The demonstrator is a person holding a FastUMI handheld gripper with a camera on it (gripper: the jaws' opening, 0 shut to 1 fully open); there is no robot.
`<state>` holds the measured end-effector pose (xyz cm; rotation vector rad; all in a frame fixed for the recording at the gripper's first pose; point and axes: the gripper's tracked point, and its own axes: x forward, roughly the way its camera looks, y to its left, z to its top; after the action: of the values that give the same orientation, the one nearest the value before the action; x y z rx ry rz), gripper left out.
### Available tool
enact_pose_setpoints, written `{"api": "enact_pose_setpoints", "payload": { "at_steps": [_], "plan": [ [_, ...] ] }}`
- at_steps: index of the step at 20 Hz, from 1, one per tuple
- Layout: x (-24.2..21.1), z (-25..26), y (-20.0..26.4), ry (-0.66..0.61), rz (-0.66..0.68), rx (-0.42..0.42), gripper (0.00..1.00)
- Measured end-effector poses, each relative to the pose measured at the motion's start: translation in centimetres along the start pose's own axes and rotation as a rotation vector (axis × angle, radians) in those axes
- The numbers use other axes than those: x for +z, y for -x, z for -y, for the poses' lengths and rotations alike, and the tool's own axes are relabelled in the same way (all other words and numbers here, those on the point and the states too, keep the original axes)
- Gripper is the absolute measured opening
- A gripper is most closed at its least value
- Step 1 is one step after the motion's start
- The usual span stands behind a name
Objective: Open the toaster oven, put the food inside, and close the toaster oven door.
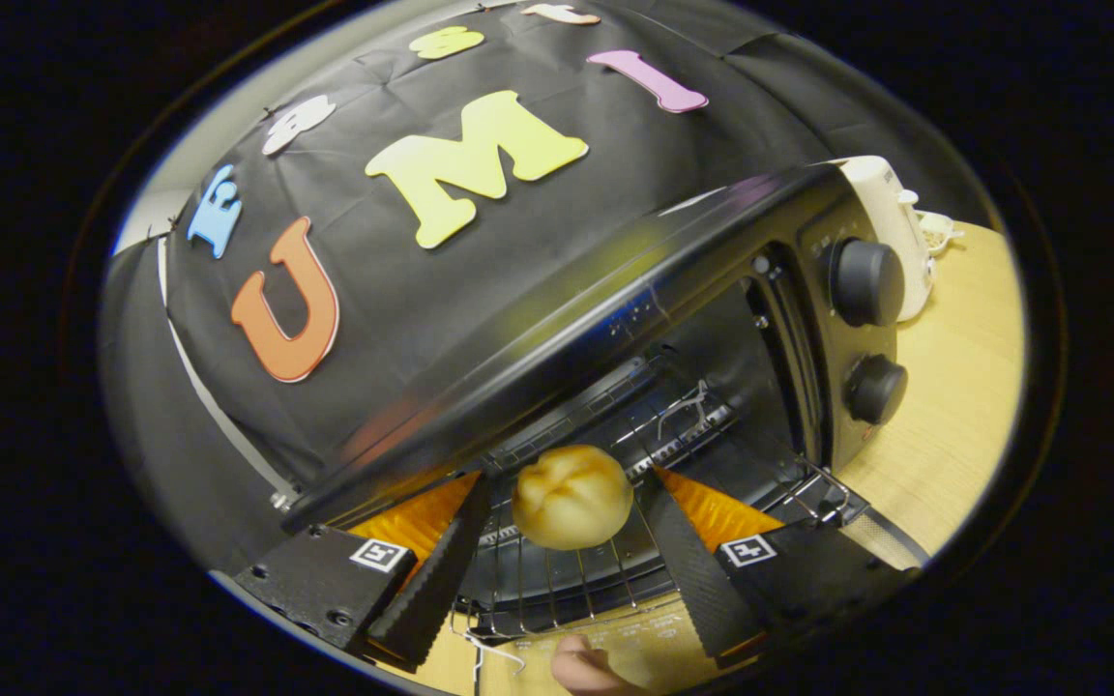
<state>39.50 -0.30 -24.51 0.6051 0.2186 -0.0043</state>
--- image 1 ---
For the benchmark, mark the white divided snack dish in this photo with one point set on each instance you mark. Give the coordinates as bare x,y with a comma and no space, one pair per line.
939,232

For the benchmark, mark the round golden bread bun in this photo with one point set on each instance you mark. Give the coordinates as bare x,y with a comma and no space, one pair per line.
571,498

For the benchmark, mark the white pop-up toaster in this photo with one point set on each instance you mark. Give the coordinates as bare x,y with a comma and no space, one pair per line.
891,222

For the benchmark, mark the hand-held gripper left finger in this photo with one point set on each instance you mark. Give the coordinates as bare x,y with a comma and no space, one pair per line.
436,585

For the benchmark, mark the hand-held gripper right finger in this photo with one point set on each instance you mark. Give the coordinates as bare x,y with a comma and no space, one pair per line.
688,580

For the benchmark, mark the black toaster oven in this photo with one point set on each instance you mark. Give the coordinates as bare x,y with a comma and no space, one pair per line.
615,290

